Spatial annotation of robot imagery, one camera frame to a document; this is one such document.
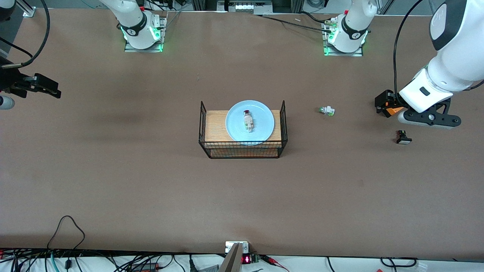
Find black wire shelf rack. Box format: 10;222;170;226
199;100;288;159

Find grey metal bar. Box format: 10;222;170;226
219;243;243;272

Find metal box with light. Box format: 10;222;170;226
217;0;273;14

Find wooden shelf board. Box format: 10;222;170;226
210;148;279;158
205;110;282;148

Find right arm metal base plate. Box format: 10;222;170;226
124;11;169;53

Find long black table cable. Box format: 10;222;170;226
254;14;333;32

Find thin black looped cable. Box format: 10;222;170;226
47;215;86;250

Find red clip lead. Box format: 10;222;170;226
261;255;290;272

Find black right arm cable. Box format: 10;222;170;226
0;0;51;70

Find aluminium frame profile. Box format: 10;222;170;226
15;0;37;18
378;0;397;15

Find light blue round plate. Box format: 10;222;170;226
225;100;275;146

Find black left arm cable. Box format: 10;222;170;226
392;0;424;102

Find red push button switch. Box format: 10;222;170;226
242;110;254;133

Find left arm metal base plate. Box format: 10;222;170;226
323;17;364;57

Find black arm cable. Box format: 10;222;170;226
0;0;51;70
392;0;424;102

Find small metal bracket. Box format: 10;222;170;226
225;241;249;254

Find black coiled cable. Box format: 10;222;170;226
380;257;417;268

